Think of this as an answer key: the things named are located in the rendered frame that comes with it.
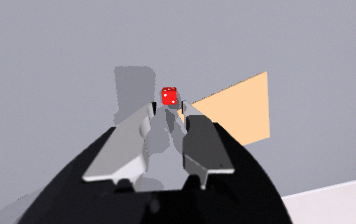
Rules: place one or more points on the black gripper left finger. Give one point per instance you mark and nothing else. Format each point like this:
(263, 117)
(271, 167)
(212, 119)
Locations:
(118, 153)

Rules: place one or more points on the red die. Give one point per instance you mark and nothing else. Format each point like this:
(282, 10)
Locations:
(169, 95)

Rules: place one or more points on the peach flat mat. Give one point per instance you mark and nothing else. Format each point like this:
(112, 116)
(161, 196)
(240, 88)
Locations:
(241, 109)

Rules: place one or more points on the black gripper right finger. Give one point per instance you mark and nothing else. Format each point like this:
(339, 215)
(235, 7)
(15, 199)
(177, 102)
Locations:
(226, 167)

